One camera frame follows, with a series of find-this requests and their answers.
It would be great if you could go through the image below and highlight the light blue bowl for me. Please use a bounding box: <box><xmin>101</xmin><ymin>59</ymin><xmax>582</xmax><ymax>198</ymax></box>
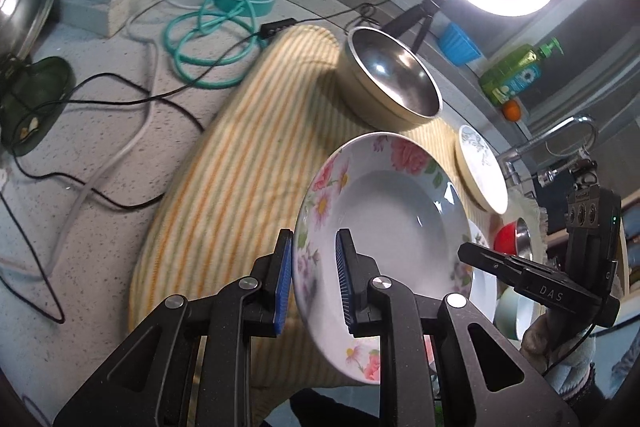
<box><xmin>492</xmin><ymin>284</ymin><xmax>539</xmax><ymax>343</ymax></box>

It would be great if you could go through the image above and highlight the yellow striped towel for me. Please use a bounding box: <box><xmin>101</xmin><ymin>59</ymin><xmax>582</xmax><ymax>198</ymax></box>
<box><xmin>127</xmin><ymin>26</ymin><xmax>548</xmax><ymax>427</ymax></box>

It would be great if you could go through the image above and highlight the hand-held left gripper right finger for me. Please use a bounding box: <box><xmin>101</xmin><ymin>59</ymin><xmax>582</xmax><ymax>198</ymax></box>
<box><xmin>335</xmin><ymin>228</ymin><xmax>583</xmax><ymax>427</ymax></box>

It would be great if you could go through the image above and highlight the blue ribbed cup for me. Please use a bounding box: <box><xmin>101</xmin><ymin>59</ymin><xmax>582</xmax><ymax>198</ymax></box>
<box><xmin>437</xmin><ymin>23</ymin><xmax>485</xmax><ymax>68</ymax></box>

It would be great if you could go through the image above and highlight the chrome sprayer hose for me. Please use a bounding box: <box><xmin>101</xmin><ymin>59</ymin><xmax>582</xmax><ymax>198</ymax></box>
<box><xmin>536</xmin><ymin>159</ymin><xmax>576</xmax><ymax>188</ymax></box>

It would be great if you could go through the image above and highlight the thick white cable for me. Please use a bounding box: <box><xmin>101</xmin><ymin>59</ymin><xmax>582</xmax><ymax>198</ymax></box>
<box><xmin>0</xmin><ymin>7</ymin><xmax>161</xmax><ymax>280</ymax></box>

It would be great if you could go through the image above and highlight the red steel bowl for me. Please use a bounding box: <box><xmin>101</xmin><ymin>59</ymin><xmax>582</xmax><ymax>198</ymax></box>
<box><xmin>494</xmin><ymin>217</ymin><xmax>534</xmax><ymax>260</ymax></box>

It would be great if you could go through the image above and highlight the floral print plate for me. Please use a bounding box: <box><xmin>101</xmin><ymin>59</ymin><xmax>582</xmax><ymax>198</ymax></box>
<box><xmin>467</xmin><ymin>217</ymin><xmax>499</xmax><ymax>324</ymax></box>
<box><xmin>292</xmin><ymin>132</ymin><xmax>475</xmax><ymax>385</ymax></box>

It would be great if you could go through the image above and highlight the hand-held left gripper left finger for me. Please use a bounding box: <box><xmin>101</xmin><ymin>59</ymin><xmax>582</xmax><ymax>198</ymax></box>
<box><xmin>52</xmin><ymin>228</ymin><xmax>296</xmax><ymax>427</ymax></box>

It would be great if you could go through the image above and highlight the white plate grey leaf print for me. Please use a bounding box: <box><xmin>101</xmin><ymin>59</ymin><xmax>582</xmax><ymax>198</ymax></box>
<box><xmin>454</xmin><ymin>124</ymin><xmax>510</xmax><ymax>214</ymax></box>

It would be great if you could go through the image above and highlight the person's right forearm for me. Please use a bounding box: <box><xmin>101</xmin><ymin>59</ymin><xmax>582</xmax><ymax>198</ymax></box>
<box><xmin>547</xmin><ymin>352</ymin><xmax>633</xmax><ymax>410</ymax></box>

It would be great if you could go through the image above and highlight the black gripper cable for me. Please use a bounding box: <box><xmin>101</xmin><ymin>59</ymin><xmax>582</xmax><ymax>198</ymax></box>
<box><xmin>542</xmin><ymin>322</ymin><xmax>599</xmax><ymax>376</ymax></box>

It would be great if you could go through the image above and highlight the person's right hand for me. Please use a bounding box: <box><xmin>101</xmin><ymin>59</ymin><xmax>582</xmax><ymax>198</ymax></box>
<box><xmin>520</xmin><ymin>302</ymin><xmax>598</xmax><ymax>383</ymax></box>

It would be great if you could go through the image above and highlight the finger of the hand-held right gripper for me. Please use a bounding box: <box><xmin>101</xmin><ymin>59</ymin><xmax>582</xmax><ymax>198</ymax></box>
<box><xmin>457</xmin><ymin>243</ymin><xmax>532</xmax><ymax>291</ymax></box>

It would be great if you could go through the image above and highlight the black inline cable controller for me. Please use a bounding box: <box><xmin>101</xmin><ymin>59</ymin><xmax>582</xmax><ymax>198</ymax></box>
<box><xmin>259</xmin><ymin>18</ymin><xmax>296</xmax><ymax>38</ymax></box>

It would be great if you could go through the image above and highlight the stainless steel bowl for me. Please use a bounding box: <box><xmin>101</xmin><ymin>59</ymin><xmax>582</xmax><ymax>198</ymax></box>
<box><xmin>344</xmin><ymin>27</ymin><xmax>443</xmax><ymax>132</ymax></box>

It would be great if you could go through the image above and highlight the green dish soap bottle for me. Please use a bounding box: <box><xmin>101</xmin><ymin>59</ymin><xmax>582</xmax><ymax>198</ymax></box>
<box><xmin>479</xmin><ymin>38</ymin><xmax>561</xmax><ymax>108</ymax></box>

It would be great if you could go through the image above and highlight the chrome faucet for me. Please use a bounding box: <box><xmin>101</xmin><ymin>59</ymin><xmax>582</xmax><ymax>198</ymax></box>
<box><xmin>497</xmin><ymin>114</ymin><xmax>598</xmax><ymax>185</ymax></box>

